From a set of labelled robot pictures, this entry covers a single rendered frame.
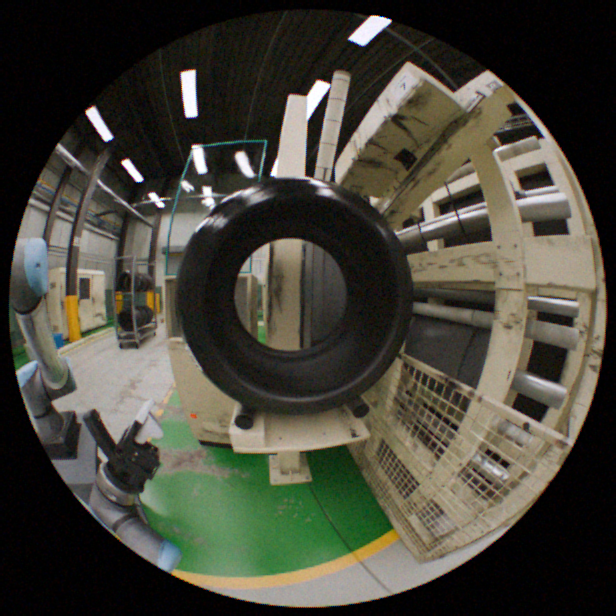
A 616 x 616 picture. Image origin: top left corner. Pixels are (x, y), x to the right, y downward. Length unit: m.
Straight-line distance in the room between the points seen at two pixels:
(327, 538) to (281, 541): 0.23
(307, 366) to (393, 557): 1.19
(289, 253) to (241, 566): 1.53
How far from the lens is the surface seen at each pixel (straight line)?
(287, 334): 0.70
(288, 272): 0.68
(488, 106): 0.59
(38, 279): 0.49
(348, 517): 1.26
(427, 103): 0.54
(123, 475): 0.46
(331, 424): 0.56
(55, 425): 1.06
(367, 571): 1.23
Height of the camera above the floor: 1.19
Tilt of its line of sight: 6 degrees down
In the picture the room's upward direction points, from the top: 1 degrees clockwise
